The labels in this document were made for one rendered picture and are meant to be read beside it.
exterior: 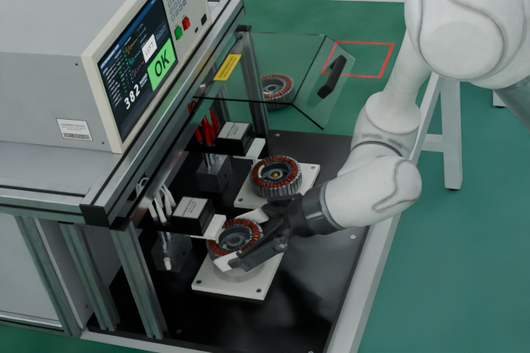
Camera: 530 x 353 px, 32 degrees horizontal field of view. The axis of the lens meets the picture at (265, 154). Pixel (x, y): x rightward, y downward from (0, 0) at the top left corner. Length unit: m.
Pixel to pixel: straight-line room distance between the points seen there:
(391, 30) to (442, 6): 1.49
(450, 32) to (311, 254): 0.91
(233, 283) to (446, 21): 0.93
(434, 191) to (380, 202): 1.57
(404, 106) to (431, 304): 1.23
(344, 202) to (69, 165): 0.48
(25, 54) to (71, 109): 0.12
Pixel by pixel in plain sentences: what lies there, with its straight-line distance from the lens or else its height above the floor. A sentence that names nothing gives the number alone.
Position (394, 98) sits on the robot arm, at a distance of 1.61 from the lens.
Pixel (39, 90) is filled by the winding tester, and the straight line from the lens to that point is 1.64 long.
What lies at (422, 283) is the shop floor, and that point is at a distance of 2.83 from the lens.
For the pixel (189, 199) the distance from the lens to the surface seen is 1.81.
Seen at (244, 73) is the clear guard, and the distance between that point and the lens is 1.86.
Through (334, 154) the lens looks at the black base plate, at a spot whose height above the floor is 0.77.
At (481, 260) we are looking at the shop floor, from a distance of 2.89.
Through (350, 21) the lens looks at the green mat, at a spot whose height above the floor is 0.75.
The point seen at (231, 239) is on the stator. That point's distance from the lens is 1.82.
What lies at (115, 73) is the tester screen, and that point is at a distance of 1.60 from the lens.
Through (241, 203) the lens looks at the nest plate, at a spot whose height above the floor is 0.78.
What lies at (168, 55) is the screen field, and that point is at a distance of 1.77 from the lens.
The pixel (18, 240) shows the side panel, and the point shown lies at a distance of 1.74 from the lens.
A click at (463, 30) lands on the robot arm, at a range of 1.03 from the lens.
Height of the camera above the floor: 2.07
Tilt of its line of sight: 38 degrees down
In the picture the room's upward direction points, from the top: 11 degrees counter-clockwise
